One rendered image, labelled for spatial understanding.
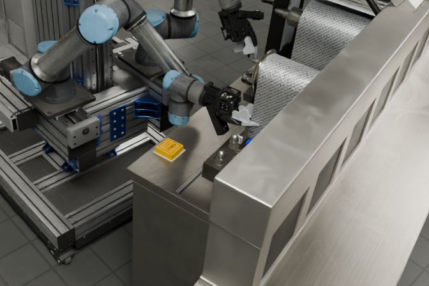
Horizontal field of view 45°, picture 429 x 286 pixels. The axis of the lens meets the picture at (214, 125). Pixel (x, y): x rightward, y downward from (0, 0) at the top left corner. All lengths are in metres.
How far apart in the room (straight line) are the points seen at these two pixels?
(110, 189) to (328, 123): 2.00
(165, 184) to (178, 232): 0.18
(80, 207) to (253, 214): 1.98
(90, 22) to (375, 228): 1.13
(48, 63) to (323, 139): 1.36
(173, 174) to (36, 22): 1.10
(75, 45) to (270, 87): 0.68
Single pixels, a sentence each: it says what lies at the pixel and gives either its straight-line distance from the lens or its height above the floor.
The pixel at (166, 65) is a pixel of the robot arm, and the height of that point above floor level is 1.11.
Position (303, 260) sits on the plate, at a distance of 0.86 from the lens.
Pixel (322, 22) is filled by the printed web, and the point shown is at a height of 1.38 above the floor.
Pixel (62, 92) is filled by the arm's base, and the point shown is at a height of 0.86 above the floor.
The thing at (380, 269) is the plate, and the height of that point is 1.44.
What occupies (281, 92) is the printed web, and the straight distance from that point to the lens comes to 1.58.
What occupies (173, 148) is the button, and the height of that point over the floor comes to 0.92.
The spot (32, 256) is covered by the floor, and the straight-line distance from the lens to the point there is 2.71.
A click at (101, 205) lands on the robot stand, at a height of 0.23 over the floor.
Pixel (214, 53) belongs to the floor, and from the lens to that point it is 4.23.
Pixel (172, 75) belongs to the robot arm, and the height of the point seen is 1.15.
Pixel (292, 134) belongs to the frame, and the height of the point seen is 1.65.
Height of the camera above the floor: 2.09
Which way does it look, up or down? 37 degrees down
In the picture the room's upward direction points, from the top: 7 degrees clockwise
